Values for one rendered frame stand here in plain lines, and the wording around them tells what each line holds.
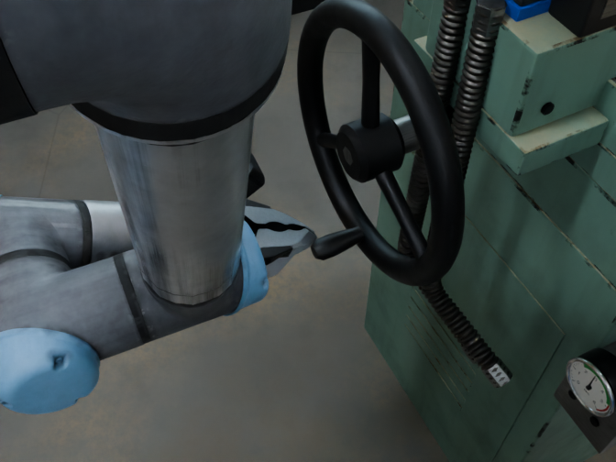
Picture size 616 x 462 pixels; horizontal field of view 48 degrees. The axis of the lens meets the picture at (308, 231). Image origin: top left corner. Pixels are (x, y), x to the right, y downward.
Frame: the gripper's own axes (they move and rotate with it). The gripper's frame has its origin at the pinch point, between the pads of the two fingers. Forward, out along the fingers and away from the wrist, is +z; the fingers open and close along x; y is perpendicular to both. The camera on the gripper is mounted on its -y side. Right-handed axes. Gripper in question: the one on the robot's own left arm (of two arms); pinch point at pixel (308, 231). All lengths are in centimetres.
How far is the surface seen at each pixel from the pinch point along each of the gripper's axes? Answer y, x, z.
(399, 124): -15.7, 1.0, 2.3
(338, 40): 31, -116, 84
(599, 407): -3.8, 28.0, 19.6
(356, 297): 50, -31, 54
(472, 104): -22.1, 6.5, 3.2
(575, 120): -24.8, 10.8, 11.1
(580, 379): -4.3, 25.0, 19.1
